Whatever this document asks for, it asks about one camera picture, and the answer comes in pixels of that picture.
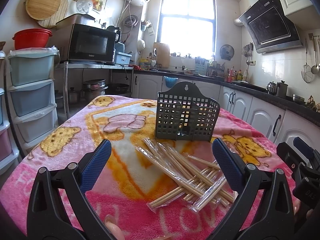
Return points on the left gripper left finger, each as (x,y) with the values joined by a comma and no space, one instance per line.
(58,207)

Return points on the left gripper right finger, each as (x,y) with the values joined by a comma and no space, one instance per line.
(263,208)

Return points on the bamboo chopsticks pair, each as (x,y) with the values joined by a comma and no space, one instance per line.
(209,194)
(182,191)
(204,179)
(175,176)
(162,153)

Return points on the white lower kitchen cabinets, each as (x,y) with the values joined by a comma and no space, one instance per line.
(279,120)

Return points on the kitchen window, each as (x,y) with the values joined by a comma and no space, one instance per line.
(188,27)

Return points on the person's right hand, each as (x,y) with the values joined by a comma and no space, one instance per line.
(301,211)

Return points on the person's left hand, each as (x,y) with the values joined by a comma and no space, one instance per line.
(111,224)

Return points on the steel kettle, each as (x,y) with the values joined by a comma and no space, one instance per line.
(272,88)

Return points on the hanging strainer ladle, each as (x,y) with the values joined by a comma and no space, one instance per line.
(306,73)

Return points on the dark green utensil basket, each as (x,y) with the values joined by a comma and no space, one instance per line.
(184,113)

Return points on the steel pot on shelf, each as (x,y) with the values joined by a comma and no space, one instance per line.
(93,88)

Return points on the black range hood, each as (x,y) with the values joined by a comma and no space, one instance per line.
(269,28)

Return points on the plastic drawer storage tower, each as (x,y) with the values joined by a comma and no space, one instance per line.
(29,81)

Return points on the metal shelf rack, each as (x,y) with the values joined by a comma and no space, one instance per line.
(80,82)

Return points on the white upper cabinets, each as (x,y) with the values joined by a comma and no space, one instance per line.
(302,13)

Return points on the blue hanging trash bin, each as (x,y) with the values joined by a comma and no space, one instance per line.
(169,82)

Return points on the grey plastic dish bin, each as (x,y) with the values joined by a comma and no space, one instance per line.
(122,58)

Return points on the black microwave oven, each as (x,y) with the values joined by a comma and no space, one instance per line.
(78,42)

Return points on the wooden cutting board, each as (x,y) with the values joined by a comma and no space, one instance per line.
(162,52)

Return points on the red plastic basin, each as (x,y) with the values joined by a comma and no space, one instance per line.
(31,38)

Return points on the round bamboo tray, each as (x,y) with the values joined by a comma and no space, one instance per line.
(47,12)

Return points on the wall exhaust fan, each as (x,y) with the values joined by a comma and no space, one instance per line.
(226,52)

